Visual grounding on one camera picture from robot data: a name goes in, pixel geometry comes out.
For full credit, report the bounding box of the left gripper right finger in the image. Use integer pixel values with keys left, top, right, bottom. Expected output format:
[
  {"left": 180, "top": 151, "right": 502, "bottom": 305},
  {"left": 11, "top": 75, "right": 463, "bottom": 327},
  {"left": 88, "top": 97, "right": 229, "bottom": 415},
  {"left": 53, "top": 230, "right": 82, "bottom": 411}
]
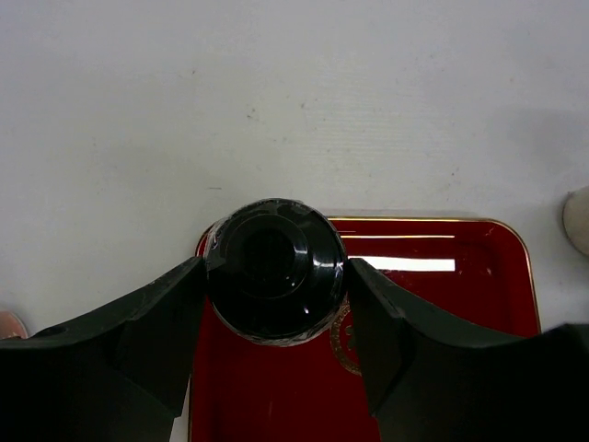
[{"left": 344, "top": 259, "right": 588, "bottom": 441}]

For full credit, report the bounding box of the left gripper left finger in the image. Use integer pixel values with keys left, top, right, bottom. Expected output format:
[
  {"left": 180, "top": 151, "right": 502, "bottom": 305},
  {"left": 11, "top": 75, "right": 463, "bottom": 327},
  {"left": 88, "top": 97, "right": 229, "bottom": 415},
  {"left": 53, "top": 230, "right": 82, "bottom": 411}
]
[{"left": 1, "top": 257, "right": 205, "bottom": 441}]

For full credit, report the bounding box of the white bottle black cap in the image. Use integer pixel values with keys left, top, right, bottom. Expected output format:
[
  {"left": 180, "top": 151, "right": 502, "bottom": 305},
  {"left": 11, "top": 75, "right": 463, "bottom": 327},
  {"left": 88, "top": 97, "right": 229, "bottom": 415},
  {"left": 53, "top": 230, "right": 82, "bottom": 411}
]
[{"left": 202, "top": 198, "right": 347, "bottom": 347}]

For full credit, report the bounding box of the red lacquer tray gold emblem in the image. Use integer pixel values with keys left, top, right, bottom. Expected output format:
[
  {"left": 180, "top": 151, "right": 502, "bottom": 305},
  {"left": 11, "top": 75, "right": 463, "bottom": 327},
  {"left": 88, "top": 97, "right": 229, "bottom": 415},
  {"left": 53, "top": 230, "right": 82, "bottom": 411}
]
[{"left": 189, "top": 216, "right": 540, "bottom": 441}]

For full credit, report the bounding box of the jar with white pink lid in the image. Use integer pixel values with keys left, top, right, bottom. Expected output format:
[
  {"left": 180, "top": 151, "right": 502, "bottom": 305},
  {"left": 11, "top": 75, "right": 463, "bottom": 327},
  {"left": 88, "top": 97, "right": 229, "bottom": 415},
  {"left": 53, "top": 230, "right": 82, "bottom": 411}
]
[{"left": 0, "top": 307, "right": 29, "bottom": 340}]

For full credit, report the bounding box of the jar with dark grey lid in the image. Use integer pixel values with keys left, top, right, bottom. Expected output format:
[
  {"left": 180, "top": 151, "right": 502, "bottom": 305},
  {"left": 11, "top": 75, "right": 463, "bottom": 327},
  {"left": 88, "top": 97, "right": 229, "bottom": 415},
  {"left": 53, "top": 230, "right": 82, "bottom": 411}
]
[{"left": 562, "top": 186, "right": 589, "bottom": 256}]

